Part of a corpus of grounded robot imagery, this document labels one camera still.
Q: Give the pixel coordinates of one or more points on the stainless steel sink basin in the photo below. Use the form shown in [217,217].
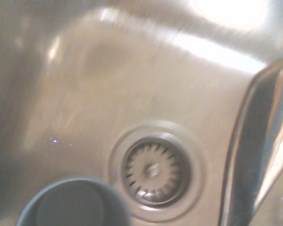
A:
[108,82]

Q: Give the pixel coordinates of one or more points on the round metal drain strainer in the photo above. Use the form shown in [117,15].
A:
[155,170]

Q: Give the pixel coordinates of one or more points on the grey-blue plastic mug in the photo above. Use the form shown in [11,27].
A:
[70,204]

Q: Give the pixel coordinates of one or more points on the chrome faucet spout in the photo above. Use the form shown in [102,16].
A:
[257,141]

